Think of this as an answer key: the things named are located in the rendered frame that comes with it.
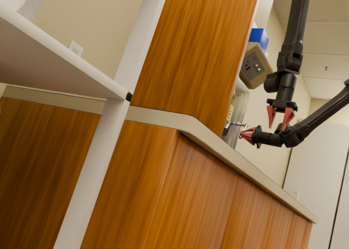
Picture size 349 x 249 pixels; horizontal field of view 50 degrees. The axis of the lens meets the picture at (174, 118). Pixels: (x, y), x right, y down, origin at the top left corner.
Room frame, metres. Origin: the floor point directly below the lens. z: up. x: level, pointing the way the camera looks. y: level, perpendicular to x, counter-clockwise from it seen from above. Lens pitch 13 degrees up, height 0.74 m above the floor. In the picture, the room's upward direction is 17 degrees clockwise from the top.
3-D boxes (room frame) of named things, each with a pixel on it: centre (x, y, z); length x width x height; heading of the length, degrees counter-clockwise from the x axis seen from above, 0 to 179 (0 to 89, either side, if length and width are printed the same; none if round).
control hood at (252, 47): (1.67, -0.29, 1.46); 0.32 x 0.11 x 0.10; 148
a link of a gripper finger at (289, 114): (1.27, -0.36, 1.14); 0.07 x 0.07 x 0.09; 58
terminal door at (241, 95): (1.70, -0.25, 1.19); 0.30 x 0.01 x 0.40; 147
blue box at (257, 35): (1.61, -0.25, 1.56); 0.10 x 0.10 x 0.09; 58
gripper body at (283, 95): (1.28, -0.36, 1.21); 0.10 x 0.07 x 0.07; 58
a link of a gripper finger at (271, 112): (1.28, -0.35, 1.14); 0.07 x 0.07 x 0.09; 58
